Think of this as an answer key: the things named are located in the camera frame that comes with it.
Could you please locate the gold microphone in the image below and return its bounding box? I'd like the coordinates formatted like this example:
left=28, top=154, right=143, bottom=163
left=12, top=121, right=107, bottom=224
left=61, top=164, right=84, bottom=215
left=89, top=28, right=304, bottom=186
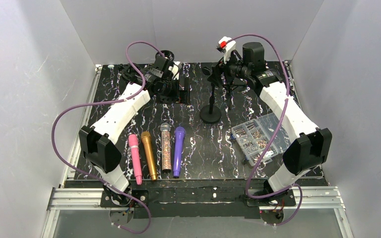
left=141, top=131, right=158, bottom=181

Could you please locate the glitter rhinestone microphone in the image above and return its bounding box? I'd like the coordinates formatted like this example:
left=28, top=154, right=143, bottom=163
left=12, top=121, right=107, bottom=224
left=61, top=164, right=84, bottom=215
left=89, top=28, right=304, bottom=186
left=160, top=122, right=172, bottom=174

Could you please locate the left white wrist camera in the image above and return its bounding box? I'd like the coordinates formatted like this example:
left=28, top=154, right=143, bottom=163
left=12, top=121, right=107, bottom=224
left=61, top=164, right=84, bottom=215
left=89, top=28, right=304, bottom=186
left=169, top=61, right=183, bottom=79

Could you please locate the purple cable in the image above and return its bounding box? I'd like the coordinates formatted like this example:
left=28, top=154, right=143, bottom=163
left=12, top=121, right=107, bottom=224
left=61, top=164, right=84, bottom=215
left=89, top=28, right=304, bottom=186
left=51, top=41, right=167, bottom=235
left=226, top=33, right=304, bottom=227

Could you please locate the tripod shock mount stand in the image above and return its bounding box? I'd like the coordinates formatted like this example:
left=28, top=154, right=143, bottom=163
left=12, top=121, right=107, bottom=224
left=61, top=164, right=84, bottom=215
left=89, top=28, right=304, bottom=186
left=161, top=50, right=175, bottom=61

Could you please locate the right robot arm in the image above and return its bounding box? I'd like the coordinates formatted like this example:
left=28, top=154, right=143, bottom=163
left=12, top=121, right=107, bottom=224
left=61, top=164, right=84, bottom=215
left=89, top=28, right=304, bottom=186
left=204, top=37, right=332, bottom=198

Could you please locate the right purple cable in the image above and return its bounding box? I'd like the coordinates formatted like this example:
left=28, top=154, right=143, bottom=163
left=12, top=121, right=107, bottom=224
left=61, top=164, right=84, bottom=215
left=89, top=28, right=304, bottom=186
left=226, top=33, right=304, bottom=227

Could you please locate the round base clip stand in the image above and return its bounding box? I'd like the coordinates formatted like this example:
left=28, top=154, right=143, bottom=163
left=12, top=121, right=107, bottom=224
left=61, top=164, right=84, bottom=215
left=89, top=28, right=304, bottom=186
left=199, top=66, right=221, bottom=124

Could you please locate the round base shock mount stand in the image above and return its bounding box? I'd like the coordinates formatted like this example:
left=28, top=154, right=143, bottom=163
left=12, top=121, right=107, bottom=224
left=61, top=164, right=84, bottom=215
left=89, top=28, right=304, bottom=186
left=118, top=63, right=142, bottom=85

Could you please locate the purple microphone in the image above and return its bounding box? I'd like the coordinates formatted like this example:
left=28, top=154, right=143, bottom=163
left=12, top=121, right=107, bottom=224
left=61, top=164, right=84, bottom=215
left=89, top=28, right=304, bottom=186
left=173, top=126, right=186, bottom=179

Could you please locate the tripod stand with clip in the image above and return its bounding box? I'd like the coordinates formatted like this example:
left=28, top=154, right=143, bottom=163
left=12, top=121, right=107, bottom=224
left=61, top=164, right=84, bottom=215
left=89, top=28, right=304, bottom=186
left=223, top=81, right=247, bottom=110

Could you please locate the clear plastic screw box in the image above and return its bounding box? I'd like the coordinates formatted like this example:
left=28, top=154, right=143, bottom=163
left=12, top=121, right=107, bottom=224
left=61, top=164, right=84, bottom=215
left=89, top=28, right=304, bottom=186
left=231, top=113, right=290, bottom=166

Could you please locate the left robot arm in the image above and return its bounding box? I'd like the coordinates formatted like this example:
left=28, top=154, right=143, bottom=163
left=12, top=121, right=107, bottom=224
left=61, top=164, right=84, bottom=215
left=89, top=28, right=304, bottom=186
left=79, top=55, right=185, bottom=192

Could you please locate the black front mounting bar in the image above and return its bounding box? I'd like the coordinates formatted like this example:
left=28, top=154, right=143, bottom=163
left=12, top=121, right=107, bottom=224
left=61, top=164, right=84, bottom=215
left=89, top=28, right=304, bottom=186
left=63, top=177, right=327, bottom=220

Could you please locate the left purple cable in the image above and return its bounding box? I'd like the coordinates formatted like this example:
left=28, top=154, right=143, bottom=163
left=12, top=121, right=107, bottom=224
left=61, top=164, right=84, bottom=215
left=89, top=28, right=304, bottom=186
left=51, top=41, right=167, bottom=235

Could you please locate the pink microphone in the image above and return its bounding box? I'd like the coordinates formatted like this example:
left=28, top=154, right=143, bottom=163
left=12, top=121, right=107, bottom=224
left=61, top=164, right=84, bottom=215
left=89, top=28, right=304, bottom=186
left=128, top=134, right=142, bottom=185

